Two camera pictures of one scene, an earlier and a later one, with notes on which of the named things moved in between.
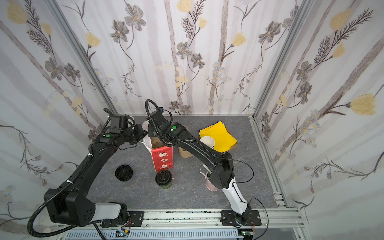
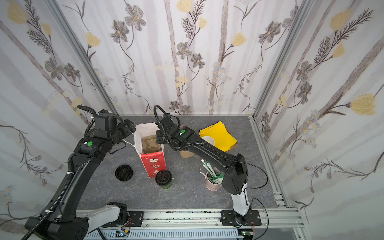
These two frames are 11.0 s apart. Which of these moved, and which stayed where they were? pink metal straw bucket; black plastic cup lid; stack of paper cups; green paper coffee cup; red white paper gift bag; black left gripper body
Moved: black left gripper body; red white paper gift bag
Stayed: green paper coffee cup; black plastic cup lid; pink metal straw bucket; stack of paper cups
